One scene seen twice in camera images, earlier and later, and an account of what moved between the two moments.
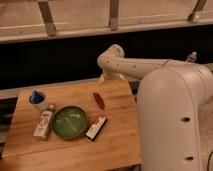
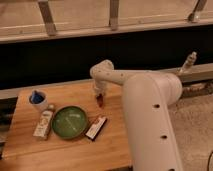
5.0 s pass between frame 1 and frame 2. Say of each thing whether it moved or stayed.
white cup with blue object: stayed
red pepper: stayed
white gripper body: moved
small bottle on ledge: stayed
